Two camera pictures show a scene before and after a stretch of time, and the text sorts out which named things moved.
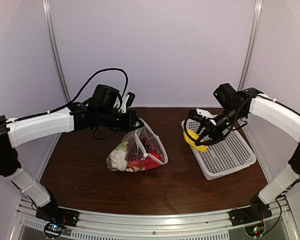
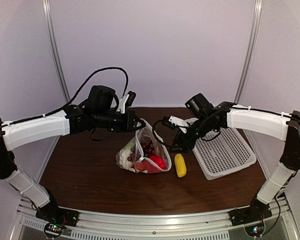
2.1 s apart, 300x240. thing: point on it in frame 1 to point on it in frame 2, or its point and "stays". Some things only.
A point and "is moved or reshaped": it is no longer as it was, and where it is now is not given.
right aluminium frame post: [257, 17] stays
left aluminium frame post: [53, 49] stays
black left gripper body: [106, 119] stays
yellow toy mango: [195, 136] to [180, 165]
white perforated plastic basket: [233, 152] stays
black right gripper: [213, 132] to [180, 139]
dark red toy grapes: [133, 152] is moved or reshaped
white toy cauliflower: [118, 157] is moved or reshaped
